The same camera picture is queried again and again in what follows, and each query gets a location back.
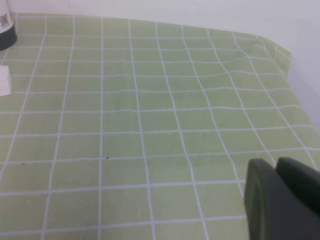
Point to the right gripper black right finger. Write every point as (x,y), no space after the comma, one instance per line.
(302,182)

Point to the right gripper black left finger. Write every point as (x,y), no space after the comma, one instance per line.
(275,207)

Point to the green checked tablecloth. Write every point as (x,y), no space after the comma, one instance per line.
(150,125)

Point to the black mesh pen holder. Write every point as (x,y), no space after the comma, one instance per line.
(6,30)

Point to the white cube block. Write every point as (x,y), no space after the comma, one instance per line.
(4,81)

